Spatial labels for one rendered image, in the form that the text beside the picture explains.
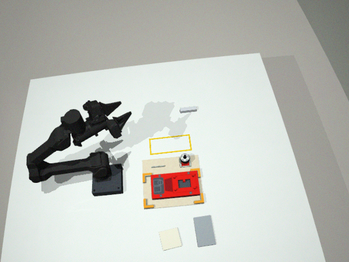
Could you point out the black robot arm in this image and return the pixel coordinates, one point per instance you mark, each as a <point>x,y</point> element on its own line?
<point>60,139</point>

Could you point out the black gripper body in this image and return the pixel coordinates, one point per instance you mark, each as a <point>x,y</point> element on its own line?
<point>107,124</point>

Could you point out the black tyre with grey rim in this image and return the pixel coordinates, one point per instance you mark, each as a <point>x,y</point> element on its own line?
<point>184,160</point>

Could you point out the grey flat rectangular tile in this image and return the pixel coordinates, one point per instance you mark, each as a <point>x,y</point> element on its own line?
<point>204,231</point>

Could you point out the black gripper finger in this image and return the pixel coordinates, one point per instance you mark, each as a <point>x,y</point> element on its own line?
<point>121,120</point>
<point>110,107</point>

